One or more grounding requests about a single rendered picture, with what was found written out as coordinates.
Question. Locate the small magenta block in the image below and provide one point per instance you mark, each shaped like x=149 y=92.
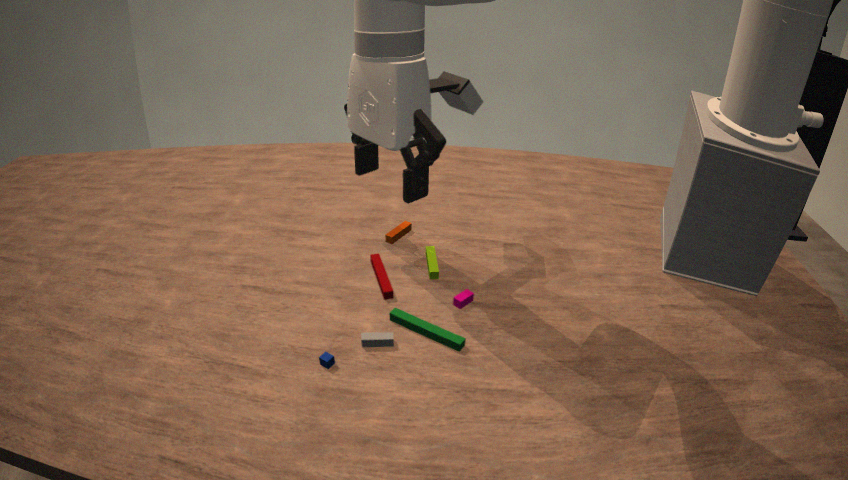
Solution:
x=463 y=299

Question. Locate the red rod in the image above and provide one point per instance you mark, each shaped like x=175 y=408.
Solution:
x=381 y=276

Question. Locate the small blue cube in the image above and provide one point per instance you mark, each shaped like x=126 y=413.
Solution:
x=327 y=360

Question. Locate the orange rod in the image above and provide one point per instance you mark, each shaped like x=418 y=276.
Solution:
x=398 y=232

